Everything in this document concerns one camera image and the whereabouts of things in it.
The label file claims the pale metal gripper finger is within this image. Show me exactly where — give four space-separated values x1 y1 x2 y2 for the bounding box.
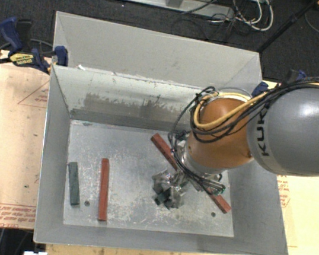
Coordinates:
149 170 172 193
168 186 189 212

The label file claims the dark green block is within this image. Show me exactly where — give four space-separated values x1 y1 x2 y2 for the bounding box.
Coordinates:
62 160 87 208
152 189 179 211

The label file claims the red-brown flat block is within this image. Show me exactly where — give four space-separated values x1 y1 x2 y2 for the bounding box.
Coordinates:
140 132 243 216
91 157 118 223

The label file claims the grey metal bin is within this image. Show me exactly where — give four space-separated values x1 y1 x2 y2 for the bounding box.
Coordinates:
20 10 319 255

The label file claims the brown cardboard board red print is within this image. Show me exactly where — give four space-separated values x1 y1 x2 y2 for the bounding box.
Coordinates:
0 48 319 255

